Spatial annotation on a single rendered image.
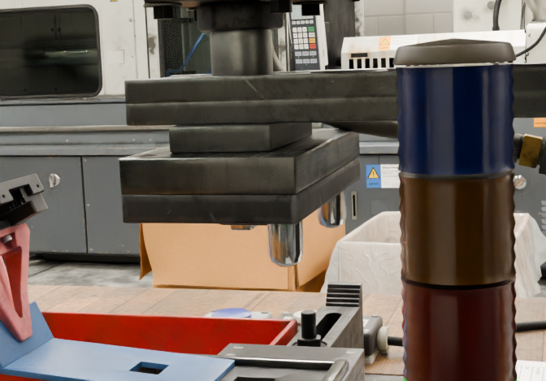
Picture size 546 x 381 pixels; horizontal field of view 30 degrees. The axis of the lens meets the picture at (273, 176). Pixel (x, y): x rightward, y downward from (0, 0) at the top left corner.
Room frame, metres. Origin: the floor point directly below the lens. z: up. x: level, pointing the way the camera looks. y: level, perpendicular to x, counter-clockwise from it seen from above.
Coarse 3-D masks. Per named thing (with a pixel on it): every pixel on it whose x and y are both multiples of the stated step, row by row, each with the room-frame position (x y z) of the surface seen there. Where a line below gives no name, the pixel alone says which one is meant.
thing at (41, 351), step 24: (0, 336) 0.65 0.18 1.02; (48, 336) 0.70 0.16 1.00; (0, 360) 0.64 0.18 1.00; (24, 360) 0.65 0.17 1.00; (48, 360) 0.66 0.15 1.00; (72, 360) 0.66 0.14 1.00; (96, 360) 0.66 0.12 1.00; (120, 360) 0.66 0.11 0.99; (144, 360) 0.66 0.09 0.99; (168, 360) 0.66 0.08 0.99; (192, 360) 0.66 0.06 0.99; (216, 360) 0.67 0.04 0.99
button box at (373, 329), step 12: (288, 312) 1.01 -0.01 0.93; (300, 324) 0.96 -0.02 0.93; (372, 324) 0.95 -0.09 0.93; (528, 324) 1.01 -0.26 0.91; (540, 324) 1.01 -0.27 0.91; (372, 336) 0.93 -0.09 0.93; (384, 336) 0.94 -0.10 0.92; (372, 348) 0.93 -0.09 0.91; (384, 348) 0.94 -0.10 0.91; (372, 360) 0.93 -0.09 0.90
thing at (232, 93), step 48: (240, 48) 0.59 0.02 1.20; (144, 96) 0.59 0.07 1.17; (192, 96) 0.58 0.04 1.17; (240, 96) 0.57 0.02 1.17; (288, 96) 0.56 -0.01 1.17; (336, 96) 0.56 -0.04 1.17; (384, 96) 0.55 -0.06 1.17; (528, 96) 0.53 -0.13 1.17; (192, 144) 0.57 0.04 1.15; (240, 144) 0.56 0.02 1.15; (288, 144) 0.60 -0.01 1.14; (336, 144) 0.63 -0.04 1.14; (144, 192) 0.55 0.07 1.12; (192, 192) 0.54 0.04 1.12; (240, 192) 0.53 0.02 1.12; (288, 192) 0.53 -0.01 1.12; (336, 192) 0.62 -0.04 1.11; (288, 240) 0.55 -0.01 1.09
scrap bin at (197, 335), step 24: (48, 312) 0.94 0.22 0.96; (72, 312) 0.93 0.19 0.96; (72, 336) 0.93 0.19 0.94; (96, 336) 0.92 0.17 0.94; (120, 336) 0.91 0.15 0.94; (144, 336) 0.91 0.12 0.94; (168, 336) 0.90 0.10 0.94; (192, 336) 0.90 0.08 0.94; (216, 336) 0.89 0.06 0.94; (240, 336) 0.88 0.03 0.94; (264, 336) 0.88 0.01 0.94; (288, 336) 0.84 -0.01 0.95
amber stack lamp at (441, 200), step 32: (416, 192) 0.32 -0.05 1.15; (448, 192) 0.31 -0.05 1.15; (480, 192) 0.31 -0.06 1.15; (512, 192) 0.32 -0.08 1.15; (416, 224) 0.32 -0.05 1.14; (448, 224) 0.31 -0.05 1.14; (480, 224) 0.31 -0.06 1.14; (512, 224) 0.32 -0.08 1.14; (416, 256) 0.32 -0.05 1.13; (448, 256) 0.31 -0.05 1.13; (480, 256) 0.31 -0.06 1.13; (512, 256) 0.32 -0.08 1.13
